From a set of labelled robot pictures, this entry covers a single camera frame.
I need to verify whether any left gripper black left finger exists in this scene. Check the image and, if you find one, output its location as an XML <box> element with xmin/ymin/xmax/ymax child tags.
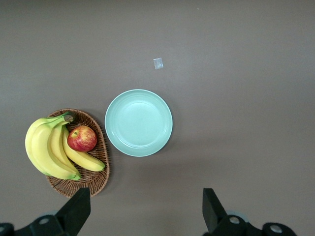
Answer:
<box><xmin>0</xmin><ymin>187</ymin><xmax>91</xmax><ymax>236</ymax></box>

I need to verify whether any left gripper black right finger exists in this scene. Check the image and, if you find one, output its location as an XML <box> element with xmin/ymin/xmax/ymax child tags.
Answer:
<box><xmin>202</xmin><ymin>188</ymin><xmax>296</xmax><ymax>236</ymax></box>

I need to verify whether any pale green round plate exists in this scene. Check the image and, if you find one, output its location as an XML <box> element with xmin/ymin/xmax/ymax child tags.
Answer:
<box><xmin>104</xmin><ymin>88</ymin><xmax>173</xmax><ymax>157</ymax></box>

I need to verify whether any brown wicker basket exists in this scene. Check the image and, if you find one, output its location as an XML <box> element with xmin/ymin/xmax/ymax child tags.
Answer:
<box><xmin>46</xmin><ymin>109</ymin><xmax>111</xmax><ymax>199</ymax></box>

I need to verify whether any brown table cover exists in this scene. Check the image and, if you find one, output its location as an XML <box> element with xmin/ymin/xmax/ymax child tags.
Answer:
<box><xmin>0</xmin><ymin>0</ymin><xmax>315</xmax><ymax>236</ymax></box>

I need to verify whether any red apple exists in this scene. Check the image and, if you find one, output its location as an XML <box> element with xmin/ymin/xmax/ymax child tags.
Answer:
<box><xmin>67</xmin><ymin>125</ymin><xmax>98</xmax><ymax>152</ymax></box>

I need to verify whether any yellow banana bunch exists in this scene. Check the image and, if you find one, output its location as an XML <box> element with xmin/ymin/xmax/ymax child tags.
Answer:
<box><xmin>25</xmin><ymin>112</ymin><xmax>106</xmax><ymax>180</ymax></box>

